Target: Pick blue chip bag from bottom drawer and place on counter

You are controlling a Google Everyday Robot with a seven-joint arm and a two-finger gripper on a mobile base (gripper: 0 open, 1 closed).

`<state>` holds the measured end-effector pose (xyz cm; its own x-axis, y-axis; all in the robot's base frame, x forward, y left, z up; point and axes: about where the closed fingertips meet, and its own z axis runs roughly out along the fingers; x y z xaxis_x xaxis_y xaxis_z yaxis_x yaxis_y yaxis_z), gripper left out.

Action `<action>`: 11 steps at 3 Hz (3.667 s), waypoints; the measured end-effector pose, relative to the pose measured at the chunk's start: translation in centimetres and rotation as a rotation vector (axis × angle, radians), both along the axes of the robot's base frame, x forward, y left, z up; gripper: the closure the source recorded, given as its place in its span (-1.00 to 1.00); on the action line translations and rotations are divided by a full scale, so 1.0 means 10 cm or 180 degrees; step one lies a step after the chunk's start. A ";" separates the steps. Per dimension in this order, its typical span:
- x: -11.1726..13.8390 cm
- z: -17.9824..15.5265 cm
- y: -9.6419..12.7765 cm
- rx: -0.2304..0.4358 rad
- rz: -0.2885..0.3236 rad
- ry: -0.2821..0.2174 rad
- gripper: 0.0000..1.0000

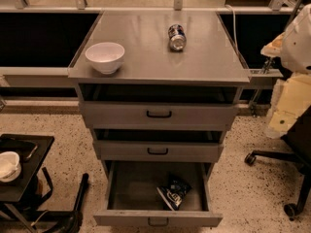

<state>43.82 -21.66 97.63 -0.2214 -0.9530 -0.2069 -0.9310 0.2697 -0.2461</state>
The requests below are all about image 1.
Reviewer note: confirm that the blue chip bag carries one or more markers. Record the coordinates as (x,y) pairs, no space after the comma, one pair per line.
(174,194)

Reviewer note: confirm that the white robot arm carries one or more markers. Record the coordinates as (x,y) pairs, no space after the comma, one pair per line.
(292,97)

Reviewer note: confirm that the grey metal drawer cabinet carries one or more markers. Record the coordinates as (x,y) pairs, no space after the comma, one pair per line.
(208,59)

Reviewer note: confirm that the grey top drawer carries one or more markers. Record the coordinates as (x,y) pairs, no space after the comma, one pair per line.
(155,106)

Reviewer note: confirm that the grey drawer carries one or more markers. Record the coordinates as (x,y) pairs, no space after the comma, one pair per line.
(131,198)
(155,106)
(158,145)

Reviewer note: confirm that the grey middle drawer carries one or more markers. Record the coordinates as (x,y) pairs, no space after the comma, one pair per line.
(158,145)

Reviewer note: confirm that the grey bottom drawer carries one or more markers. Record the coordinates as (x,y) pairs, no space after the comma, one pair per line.
(131,198)

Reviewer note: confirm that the blue silver soda can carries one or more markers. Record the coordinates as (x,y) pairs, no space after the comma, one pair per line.
(177,37)

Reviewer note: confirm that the white ceramic bowl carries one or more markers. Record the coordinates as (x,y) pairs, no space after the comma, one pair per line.
(106,57)

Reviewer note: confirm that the black side table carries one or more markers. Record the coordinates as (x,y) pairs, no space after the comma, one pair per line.
(13,195)

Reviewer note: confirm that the dark tablet device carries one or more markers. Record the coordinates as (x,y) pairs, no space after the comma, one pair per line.
(24,149)

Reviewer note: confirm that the white cup on table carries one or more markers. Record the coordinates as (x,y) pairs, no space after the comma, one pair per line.
(10,167)

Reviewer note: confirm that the metal diagonal rod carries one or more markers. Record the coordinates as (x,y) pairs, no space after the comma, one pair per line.
(265,78)

